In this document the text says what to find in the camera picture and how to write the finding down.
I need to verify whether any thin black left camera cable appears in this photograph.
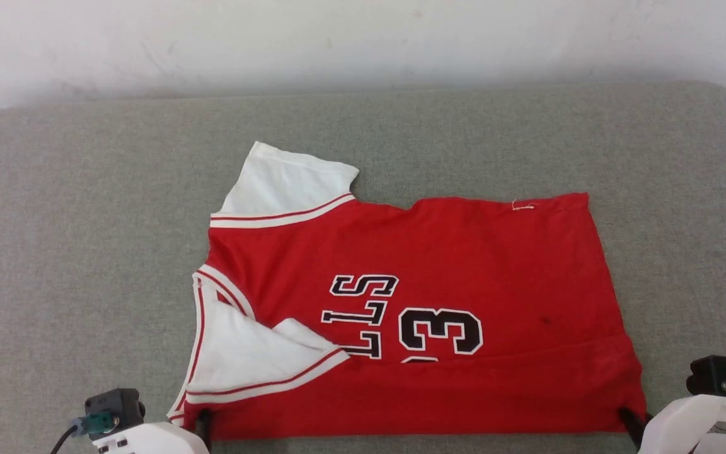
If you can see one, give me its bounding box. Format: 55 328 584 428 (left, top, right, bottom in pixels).
50 426 80 454

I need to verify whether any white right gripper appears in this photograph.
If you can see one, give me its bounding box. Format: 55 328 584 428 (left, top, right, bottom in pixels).
618 394 726 454

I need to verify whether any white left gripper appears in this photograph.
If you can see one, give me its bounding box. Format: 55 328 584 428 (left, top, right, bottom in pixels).
92 409 214 454

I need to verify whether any red and white basketball jersey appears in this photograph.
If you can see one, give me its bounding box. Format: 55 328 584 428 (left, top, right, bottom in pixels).
168 141 648 441

